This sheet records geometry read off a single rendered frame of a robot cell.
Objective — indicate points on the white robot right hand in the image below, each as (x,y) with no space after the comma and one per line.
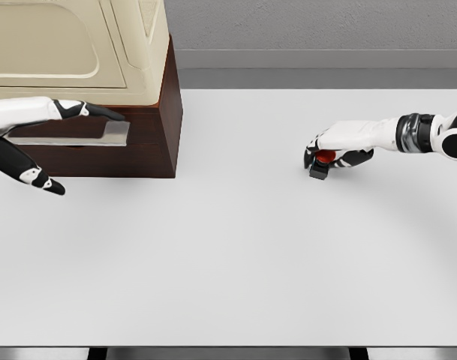
(348,135)

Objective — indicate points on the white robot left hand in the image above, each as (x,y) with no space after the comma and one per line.
(21,112)

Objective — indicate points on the red button black switch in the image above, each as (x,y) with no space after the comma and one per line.
(320,167)

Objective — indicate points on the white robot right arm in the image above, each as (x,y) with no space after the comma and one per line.
(419,129)

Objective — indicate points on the beige cabinet drawer front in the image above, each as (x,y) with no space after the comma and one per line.
(52,41)

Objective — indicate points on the beige cabinet body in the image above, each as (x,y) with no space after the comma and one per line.
(145,45)

